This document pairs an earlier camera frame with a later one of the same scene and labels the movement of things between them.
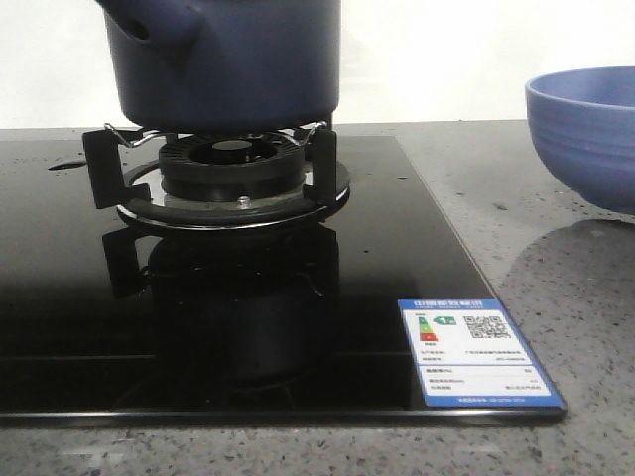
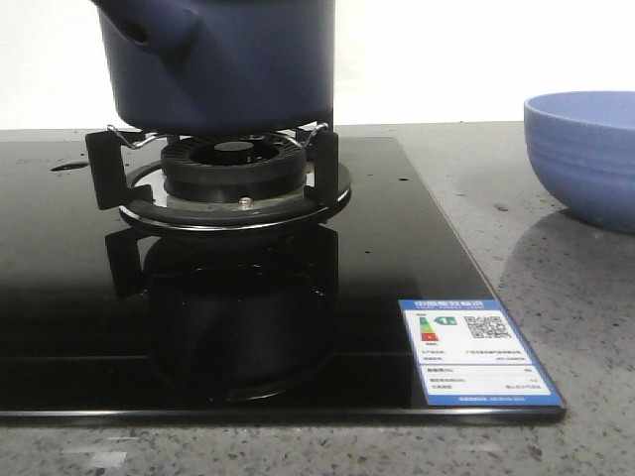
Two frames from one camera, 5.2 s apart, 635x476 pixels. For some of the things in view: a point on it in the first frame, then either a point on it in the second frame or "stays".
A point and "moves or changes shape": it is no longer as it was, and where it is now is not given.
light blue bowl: [583, 122] moves or changes shape
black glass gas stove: [107, 322] stays
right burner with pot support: [217, 181] stays
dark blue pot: [226, 66] stays
